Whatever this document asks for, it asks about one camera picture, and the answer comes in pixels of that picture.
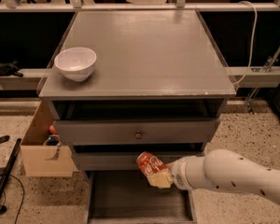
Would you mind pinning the metal railing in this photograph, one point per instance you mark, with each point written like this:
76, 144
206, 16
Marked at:
77, 5

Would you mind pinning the grey middle drawer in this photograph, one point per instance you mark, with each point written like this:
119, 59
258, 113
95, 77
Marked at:
108, 161

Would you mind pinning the black cloth on ledge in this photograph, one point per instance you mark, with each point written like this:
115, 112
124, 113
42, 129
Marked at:
10, 69

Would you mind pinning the orange ball in box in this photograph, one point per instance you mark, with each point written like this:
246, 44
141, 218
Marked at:
52, 129

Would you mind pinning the white bowl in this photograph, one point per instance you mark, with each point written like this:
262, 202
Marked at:
76, 64

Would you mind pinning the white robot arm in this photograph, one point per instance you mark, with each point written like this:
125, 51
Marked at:
220, 170

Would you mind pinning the black pole on floor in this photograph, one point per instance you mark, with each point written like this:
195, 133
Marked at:
7, 170

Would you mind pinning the open grey bottom drawer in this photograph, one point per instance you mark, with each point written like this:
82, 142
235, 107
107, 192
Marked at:
125, 197

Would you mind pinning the red coke can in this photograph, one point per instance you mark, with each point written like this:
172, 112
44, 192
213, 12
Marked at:
149, 164

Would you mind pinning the grey drawer cabinet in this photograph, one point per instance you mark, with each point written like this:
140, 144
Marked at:
151, 66

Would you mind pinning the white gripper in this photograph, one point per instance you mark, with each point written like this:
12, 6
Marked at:
179, 173

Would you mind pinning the cardboard box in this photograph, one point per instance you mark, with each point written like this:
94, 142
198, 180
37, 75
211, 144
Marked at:
40, 159

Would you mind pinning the grey top drawer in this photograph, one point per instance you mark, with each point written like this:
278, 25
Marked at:
86, 132

